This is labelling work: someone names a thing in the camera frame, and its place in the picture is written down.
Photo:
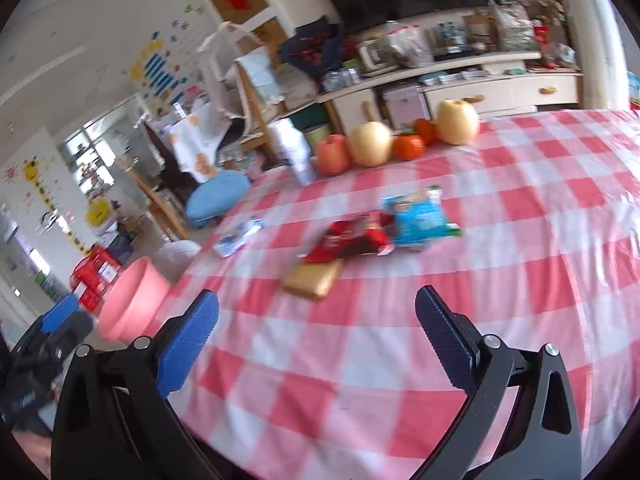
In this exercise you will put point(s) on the light blue lace cloth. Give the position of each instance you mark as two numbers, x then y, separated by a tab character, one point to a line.
260	75

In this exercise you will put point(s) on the small white drink bottle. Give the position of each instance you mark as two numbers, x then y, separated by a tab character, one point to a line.
295	152

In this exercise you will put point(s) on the pink storage box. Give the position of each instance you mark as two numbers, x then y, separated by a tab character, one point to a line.
405	107

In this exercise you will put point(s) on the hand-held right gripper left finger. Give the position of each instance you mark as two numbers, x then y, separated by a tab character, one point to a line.
187	345

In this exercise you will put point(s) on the blue yellow wall poster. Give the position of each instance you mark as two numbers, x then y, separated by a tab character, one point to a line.
157	70

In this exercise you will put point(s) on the white mesh food cover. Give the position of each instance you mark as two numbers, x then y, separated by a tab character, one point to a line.
220	60

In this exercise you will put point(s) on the yellow snack wrapper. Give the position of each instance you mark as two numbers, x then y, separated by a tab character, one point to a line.
315	277

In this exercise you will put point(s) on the white television cabinet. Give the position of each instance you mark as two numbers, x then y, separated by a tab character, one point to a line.
505	92

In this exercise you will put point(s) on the wooden chair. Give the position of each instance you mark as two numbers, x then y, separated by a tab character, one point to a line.
255	110

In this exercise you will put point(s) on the red apple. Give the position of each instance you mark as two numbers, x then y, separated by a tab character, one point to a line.
331	154

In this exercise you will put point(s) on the dark blue wrapped bouquet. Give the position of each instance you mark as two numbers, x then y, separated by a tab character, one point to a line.
312	47

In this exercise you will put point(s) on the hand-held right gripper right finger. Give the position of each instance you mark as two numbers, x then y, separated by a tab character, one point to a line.
442	340

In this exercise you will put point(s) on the pink plastic basin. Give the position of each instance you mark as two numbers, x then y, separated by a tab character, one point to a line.
132	300

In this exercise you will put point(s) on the white kitchen appliance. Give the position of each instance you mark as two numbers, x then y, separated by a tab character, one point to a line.
372	55

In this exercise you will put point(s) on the dark red snack wrapper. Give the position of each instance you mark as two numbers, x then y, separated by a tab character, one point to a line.
350	242

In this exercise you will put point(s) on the large yellow pear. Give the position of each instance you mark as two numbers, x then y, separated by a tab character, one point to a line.
457	121

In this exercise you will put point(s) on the red plastic crate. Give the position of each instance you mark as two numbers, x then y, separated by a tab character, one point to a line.
92	272

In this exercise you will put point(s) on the grey filled plastic bag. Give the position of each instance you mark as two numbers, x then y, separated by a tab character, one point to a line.
407	45

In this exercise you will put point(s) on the blue green snack packet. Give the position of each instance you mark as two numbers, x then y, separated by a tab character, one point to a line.
420	217

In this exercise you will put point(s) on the small yellow pear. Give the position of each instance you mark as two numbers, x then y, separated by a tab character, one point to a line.
371	144

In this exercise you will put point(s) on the red white checked tablecloth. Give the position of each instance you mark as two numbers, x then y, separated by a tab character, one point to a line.
500	310

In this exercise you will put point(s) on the white orange print bag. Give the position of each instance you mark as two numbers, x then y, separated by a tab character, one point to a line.
197	150

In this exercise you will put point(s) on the orange tangerine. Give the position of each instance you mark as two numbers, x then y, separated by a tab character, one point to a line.
426	129
408	146

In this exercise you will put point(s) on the blue round stool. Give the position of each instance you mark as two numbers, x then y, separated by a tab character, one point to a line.
217	197

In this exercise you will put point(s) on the small white blue wrapper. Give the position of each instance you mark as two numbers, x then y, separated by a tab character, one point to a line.
237	237

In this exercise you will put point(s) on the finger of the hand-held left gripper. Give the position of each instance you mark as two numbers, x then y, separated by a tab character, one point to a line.
57	312

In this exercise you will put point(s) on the clear filled plastic bag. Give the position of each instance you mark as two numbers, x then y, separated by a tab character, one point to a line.
512	25

